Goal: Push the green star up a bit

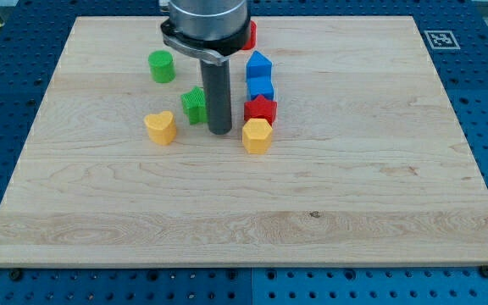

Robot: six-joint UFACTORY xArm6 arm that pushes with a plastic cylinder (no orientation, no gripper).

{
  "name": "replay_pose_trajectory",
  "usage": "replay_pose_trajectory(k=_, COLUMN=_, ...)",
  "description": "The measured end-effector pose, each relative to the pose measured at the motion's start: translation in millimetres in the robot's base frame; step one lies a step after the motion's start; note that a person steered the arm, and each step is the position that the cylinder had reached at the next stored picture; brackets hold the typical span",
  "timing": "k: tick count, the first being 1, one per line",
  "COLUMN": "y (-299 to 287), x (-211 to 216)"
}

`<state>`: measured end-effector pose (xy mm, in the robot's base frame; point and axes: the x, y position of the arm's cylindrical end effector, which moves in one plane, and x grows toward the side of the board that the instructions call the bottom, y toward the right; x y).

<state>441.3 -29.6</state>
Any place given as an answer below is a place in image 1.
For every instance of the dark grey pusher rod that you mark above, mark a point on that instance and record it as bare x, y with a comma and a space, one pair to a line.
216, 87

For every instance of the green star block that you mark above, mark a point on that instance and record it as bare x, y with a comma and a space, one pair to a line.
194, 106

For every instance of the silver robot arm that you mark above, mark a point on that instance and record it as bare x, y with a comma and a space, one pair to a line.
210, 31

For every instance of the red star block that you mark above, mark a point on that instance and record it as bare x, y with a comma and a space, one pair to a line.
261, 108

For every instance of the blue cube block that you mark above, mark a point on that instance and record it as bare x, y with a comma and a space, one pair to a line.
260, 86

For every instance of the blue triangle block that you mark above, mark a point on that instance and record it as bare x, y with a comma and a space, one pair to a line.
258, 65

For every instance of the green cylinder block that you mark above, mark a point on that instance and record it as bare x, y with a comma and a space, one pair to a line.
161, 64

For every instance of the yellow hexagon block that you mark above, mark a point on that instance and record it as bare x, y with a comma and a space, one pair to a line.
257, 136

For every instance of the yellow heart block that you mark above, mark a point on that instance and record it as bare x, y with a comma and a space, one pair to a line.
161, 127

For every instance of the wooden board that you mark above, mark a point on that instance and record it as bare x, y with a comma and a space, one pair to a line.
368, 165

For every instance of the white fiducial marker tag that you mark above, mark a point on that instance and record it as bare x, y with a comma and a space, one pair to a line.
441, 40

